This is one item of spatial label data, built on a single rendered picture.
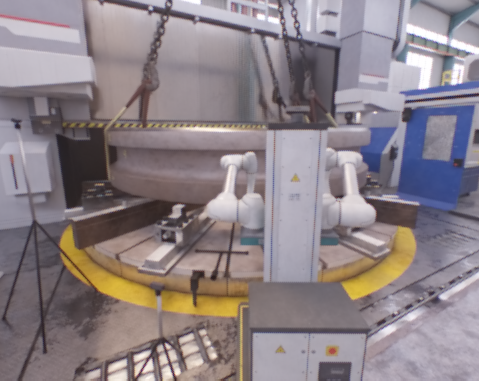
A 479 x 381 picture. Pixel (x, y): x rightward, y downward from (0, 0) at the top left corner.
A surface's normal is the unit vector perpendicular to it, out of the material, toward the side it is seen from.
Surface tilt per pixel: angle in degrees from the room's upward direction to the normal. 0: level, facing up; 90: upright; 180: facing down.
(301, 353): 90
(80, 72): 90
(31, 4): 90
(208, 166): 90
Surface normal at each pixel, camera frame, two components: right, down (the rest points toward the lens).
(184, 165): -0.29, 0.18
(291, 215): -0.01, 0.19
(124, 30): 0.47, 0.17
